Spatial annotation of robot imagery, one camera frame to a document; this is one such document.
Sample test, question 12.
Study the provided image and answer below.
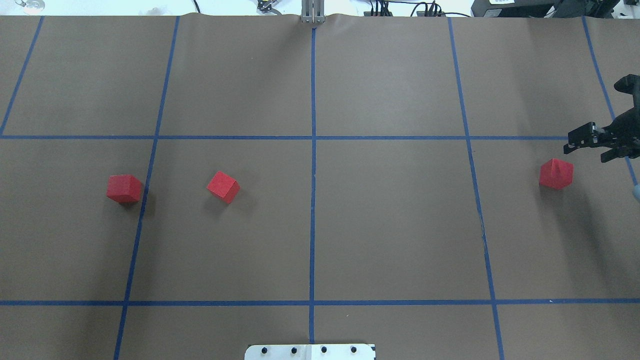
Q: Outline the white pedestal base plate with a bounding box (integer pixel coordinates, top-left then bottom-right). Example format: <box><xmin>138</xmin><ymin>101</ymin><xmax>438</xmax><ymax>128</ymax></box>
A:
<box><xmin>244</xmin><ymin>343</ymin><xmax>377</xmax><ymax>360</ymax></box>

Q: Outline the red block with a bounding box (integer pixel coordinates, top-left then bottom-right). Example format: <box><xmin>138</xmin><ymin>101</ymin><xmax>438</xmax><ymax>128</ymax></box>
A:
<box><xmin>106</xmin><ymin>174</ymin><xmax>143</xmax><ymax>204</ymax></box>
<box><xmin>538</xmin><ymin>158</ymin><xmax>575</xmax><ymax>191</ymax></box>
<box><xmin>206</xmin><ymin>171</ymin><xmax>242</xmax><ymax>205</ymax></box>

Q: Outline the aluminium frame post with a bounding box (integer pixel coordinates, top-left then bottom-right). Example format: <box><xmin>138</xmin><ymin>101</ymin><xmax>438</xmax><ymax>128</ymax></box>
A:
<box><xmin>301</xmin><ymin>0</ymin><xmax>326</xmax><ymax>25</ymax></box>

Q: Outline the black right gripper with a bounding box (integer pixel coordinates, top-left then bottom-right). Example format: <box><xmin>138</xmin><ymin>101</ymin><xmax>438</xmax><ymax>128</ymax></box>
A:
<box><xmin>563</xmin><ymin>111</ymin><xmax>640</xmax><ymax>163</ymax></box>

